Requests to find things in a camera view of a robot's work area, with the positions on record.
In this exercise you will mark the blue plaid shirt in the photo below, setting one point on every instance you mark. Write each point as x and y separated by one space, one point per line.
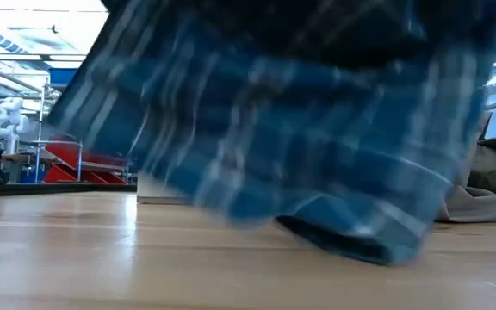
274 150

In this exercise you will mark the blue plastic bin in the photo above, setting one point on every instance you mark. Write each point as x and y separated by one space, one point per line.
63 76

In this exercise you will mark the black aluminium rig frame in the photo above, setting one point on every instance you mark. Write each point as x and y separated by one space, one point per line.
58 189

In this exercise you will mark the red bins on rack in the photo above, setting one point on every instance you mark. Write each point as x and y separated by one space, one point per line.
63 159

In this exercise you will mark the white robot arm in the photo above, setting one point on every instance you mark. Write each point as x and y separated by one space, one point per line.
9 125

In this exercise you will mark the silver metal rack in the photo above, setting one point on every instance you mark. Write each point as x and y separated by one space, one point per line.
41 129

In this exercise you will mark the khaki jacket with dark lining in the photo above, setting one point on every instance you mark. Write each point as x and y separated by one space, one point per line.
472 206

